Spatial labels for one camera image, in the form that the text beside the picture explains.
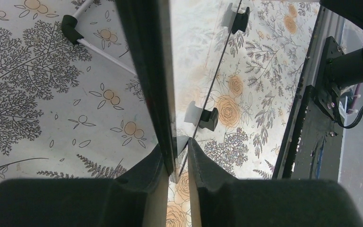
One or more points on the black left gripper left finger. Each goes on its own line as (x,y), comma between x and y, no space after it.
(137,198)

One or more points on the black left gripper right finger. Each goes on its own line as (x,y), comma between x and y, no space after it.
(218,199)

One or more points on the white whiteboard black frame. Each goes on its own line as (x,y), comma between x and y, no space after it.
(156,78)

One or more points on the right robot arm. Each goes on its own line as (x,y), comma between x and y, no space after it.
(337,69)

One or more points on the floral tablecloth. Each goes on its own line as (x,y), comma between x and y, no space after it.
(66,112)

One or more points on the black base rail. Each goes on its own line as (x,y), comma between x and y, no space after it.
(311,146)

